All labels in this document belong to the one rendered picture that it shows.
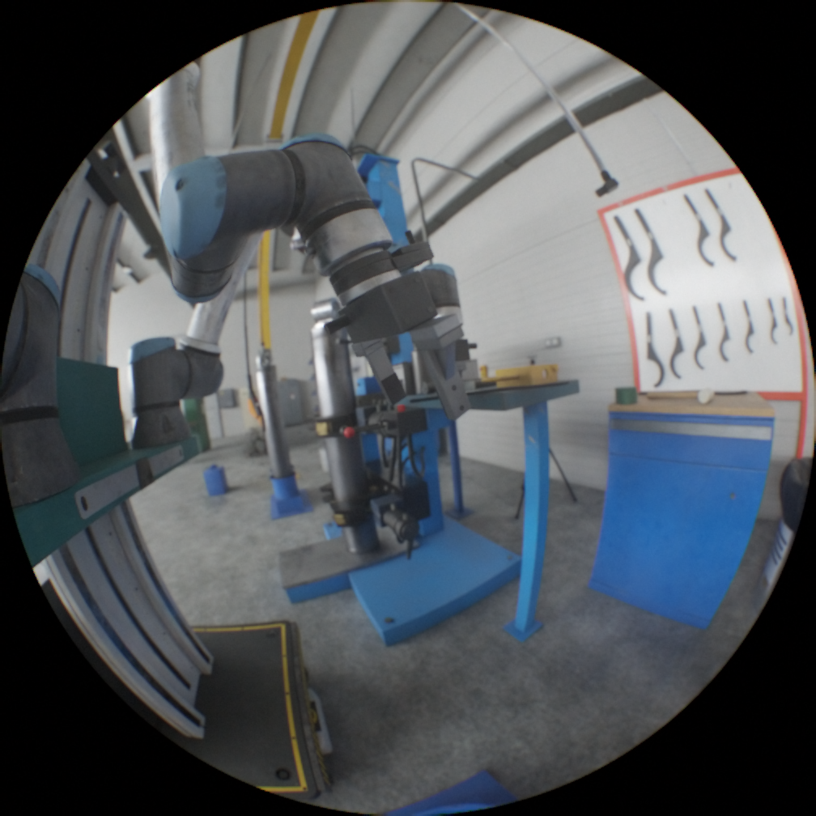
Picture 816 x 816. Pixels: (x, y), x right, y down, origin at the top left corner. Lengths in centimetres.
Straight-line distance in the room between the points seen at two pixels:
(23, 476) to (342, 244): 44
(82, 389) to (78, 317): 22
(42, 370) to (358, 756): 121
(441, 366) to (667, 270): 222
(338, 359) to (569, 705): 184
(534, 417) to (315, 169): 79
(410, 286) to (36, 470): 46
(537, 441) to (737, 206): 227
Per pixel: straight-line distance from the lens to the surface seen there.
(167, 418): 76
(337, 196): 30
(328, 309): 154
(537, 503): 94
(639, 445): 121
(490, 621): 144
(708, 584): 143
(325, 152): 33
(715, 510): 125
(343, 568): 165
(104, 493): 50
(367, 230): 29
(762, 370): 233
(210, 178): 26
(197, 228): 25
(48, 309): 47
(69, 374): 69
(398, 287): 26
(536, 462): 89
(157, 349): 79
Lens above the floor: 111
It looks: 5 degrees down
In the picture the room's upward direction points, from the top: 7 degrees counter-clockwise
